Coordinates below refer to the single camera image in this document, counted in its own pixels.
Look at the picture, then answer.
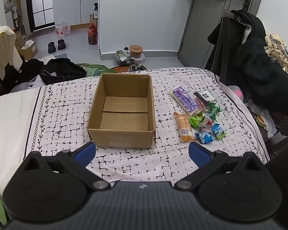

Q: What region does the printed blanket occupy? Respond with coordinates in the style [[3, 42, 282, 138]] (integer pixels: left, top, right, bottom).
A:
[[23, 67, 271, 185]]

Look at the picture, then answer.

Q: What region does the purple snack packet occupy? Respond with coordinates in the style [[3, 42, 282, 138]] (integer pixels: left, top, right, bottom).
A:
[[170, 84, 204, 118]]

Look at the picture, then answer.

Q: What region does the tall cardboard box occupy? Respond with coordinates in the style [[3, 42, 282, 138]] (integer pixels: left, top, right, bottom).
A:
[[14, 30, 24, 51]]

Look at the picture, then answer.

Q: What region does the black bag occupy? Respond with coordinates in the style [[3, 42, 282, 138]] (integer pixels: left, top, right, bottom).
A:
[[40, 58, 87, 85]]

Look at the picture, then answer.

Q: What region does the brown paper tub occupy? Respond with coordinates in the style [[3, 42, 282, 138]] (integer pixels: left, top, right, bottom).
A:
[[129, 45, 144, 58]]

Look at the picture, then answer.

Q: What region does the grey door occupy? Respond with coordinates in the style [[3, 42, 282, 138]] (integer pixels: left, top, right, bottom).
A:
[[177, 0, 267, 69]]

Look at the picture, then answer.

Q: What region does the black framed glass door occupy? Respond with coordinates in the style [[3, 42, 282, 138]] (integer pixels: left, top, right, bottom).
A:
[[25, 0, 57, 33]]

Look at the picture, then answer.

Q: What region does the green rug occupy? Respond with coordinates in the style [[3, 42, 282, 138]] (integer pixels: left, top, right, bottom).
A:
[[75, 63, 116, 77]]

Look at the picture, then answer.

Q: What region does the black clothes pile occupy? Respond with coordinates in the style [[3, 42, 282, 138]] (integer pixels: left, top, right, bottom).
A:
[[2, 59, 45, 94]]

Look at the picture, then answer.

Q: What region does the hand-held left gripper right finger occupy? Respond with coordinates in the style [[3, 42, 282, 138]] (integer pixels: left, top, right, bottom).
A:
[[175, 141, 266, 192]]

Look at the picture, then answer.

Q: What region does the open cardboard box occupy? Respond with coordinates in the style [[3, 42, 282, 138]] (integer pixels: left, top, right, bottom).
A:
[[14, 39, 38, 60]]

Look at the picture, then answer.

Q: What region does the white cabinet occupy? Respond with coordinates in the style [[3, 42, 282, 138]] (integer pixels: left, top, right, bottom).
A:
[[51, 0, 101, 28]]

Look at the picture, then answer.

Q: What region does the dark sneaker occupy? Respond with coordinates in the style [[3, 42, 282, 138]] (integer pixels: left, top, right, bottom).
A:
[[128, 64, 148, 73]]

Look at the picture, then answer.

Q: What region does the black and white snack packet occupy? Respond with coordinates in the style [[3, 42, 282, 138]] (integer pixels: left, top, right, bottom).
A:
[[193, 88, 218, 107]]

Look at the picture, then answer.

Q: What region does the beige knitted scarf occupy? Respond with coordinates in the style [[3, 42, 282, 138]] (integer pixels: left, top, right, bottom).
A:
[[264, 32, 288, 77]]

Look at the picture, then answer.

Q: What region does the orange round mat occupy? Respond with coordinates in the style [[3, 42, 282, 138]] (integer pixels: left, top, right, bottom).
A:
[[110, 65, 135, 73]]

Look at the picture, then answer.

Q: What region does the black door handle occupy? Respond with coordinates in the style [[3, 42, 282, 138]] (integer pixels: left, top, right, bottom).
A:
[[234, 0, 253, 13]]

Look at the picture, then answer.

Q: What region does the green candy packet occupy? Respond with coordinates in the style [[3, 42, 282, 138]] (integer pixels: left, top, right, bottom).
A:
[[206, 102, 222, 120]]

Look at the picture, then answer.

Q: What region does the pink cloth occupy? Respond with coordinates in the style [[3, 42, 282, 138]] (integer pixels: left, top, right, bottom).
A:
[[230, 85, 245, 101]]

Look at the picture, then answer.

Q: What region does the blue and green snack packet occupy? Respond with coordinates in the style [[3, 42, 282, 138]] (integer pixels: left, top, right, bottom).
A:
[[211, 123, 227, 140]]

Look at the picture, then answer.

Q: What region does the red oil bottle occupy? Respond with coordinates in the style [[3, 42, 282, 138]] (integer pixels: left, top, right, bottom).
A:
[[87, 23, 98, 45]]

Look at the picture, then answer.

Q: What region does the standing fan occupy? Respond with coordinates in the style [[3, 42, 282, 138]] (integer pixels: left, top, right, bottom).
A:
[[11, 3, 22, 29]]

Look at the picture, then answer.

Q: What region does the plastic trash bag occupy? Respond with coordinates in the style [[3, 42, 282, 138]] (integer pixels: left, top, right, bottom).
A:
[[113, 49, 131, 66]]

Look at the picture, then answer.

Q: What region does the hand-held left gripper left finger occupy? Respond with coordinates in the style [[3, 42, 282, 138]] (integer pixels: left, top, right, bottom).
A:
[[23, 142, 111, 192]]

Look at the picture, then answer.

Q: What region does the white plastic bag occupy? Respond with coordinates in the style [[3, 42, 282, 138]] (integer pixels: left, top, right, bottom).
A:
[[259, 109, 277, 138]]

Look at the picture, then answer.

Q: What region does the black fluffy coat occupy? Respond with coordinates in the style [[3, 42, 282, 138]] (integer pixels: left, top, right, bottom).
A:
[[235, 38, 288, 118]]

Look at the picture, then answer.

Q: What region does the dotted beige cloth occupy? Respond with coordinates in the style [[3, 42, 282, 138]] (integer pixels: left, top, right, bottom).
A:
[[0, 25, 24, 81]]

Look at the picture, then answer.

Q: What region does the clear packet with red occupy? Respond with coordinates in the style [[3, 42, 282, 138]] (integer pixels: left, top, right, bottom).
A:
[[202, 113, 213, 126]]

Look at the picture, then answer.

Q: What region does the white bed sheet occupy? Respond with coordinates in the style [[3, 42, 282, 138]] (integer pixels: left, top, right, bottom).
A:
[[0, 87, 41, 192]]

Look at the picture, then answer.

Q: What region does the orange biscuit packet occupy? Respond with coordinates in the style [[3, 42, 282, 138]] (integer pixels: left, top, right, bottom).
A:
[[173, 112, 196, 142]]

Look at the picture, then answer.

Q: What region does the pack of water bottles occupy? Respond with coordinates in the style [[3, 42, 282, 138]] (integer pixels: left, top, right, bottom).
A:
[[56, 21, 71, 37]]

